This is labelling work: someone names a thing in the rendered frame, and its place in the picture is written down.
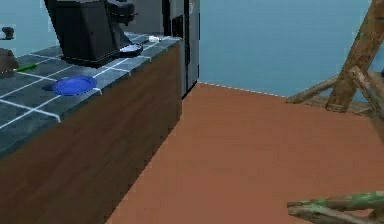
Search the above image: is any black coffee machine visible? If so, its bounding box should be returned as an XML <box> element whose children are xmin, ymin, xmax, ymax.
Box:
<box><xmin>44</xmin><ymin>0</ymin><xmax>144</xmax><ymax>69</ymax></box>

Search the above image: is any dark round knob object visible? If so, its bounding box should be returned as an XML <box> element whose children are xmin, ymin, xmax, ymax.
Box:
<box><xmin>0</xmin><ymin>26</ymin><xmax>16</xmax><ymax>41</ymax></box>

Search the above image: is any grey fridge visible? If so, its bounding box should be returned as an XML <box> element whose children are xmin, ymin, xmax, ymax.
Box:
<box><xmin>162</xmin><ymin>0</ymin><xmax>201</xmax><ymax>99</ymax></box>

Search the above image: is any blue plate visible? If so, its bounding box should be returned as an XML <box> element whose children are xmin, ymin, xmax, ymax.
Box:
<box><xmin>52</xmin><ymin>75</ymin><xmax>98</xmax><ymax>97</ymax></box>

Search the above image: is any brown wooden ladder shelf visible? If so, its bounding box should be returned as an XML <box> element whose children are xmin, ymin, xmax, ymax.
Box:
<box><xmin>285</xmin><ymin>0</ymin><xmax>384</xmax><ymax>144</ymax></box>

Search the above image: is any brown pot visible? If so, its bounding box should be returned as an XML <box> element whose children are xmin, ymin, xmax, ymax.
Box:
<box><xmin>0</xmin><ymin>48</ymin><xmax>20</xmax><ymax>80</ymax></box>

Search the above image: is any green pencil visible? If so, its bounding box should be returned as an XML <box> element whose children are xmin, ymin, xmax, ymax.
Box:
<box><xmin>16</xmin><ymin>63</ymin><xmax>38</xmax><ymax>73</ymax></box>

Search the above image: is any brown wooden tiled counter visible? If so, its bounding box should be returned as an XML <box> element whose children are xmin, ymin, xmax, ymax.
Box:
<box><xmin>0</xmin><ymin>32</ymin><xmax>183</xmax><ymax>224</ymax></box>

